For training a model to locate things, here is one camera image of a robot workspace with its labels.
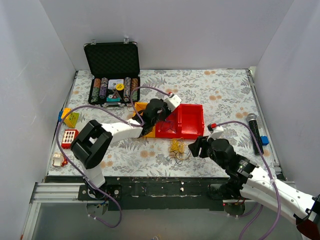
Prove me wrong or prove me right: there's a yellow cable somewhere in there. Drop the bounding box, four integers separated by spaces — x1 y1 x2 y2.
168 137 187 155

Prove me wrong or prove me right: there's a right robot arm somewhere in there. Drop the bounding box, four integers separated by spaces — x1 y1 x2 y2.
188 136 320 240

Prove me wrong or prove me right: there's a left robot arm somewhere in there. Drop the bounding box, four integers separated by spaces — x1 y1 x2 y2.
70 98 176 200

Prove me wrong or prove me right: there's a yellow plastic bin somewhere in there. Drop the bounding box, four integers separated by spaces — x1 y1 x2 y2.
134 102 156 138

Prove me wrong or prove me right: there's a red bin left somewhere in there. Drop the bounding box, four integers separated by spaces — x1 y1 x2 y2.
155 109 182 139

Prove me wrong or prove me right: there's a red bin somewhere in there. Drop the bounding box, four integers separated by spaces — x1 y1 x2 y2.
176 104 205 140
155 109 182 139

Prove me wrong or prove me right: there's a red bin right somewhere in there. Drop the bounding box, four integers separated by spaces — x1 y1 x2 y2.
176 104 205 140

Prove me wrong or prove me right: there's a black orange chip stack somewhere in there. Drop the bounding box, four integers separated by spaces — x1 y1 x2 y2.
131 78 139 94

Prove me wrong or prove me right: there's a triangular all in marker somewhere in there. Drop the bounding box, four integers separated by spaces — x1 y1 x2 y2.
111 90 121 99

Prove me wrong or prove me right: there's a yellow big blind button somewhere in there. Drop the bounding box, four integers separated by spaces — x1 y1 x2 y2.
115 83 125 91

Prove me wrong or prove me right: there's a black microphone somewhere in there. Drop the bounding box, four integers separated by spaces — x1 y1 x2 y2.
246 113 264 156

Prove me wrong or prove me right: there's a small blue block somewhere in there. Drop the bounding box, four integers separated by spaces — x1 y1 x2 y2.
260 136 270 146

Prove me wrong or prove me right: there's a teal card holder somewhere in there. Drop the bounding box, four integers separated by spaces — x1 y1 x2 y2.
106 97 121 103

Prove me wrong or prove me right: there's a white playing card deck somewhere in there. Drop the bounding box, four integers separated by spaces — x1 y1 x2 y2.
108 78 124 89

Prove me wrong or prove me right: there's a purple chip stack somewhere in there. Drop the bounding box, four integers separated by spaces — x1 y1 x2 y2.
99 77 108 99

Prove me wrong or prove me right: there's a black poker chip case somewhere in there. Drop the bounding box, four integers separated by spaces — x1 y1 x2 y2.
83 39 141 107

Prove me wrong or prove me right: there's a green blue chip stack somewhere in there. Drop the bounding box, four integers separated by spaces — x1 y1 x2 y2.
90 92 99 103

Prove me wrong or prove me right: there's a yellow green toy block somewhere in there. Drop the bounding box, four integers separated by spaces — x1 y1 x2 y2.
58 107 80 129

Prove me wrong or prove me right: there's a red white toy block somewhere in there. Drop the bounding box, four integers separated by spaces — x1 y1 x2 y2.
61 129 79 149

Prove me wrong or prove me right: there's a small white red object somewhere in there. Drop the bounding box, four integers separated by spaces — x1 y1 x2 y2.
52 153 68 167

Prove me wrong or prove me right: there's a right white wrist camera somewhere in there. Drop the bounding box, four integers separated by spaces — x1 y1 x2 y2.
207 123 224 141

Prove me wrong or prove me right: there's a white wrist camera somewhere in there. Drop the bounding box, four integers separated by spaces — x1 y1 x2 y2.
164 92 182 112
207 123 224 141

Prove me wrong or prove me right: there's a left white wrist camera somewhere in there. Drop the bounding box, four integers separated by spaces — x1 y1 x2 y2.
164 92 182 112

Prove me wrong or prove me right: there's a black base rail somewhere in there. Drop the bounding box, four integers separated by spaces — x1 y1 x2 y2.
44 176 248 212

